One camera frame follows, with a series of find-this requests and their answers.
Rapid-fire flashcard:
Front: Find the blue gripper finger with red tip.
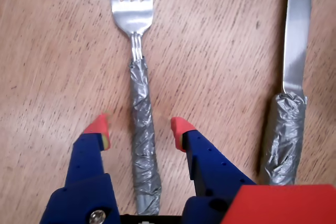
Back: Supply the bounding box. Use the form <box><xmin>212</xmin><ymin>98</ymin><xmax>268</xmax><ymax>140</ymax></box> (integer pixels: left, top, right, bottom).
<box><xmin>170</xmin><ymin>116</ymin><xmax>257</xmax><ymax>224</ymax></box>
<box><xmin>39</xmin><ymin>113</ymin><xmax>122</xmax><ymax>224</ymax></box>

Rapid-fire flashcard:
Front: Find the fork with duct-taped handle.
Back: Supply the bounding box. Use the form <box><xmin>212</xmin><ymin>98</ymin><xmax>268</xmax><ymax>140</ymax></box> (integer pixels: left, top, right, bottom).
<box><xmin>108</xmin><ymin>0</ymin><xmax>162</xmax><ymax>216</ymax></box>

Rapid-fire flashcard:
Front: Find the red camera mount bracket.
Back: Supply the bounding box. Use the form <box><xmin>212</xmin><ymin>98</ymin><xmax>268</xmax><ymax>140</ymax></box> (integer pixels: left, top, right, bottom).
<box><xmin>220</xmin><ymin>184</ymin><xmax>336</xmax><ymax>224</ymax></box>

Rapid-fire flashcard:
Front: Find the knife with duct-taped handle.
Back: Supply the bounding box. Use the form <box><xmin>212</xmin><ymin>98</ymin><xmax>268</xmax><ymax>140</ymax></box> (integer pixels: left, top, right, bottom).
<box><xmin>259</xmin><ymin>0</ymin><xmax>314</xmax><ymax>186</ymax></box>

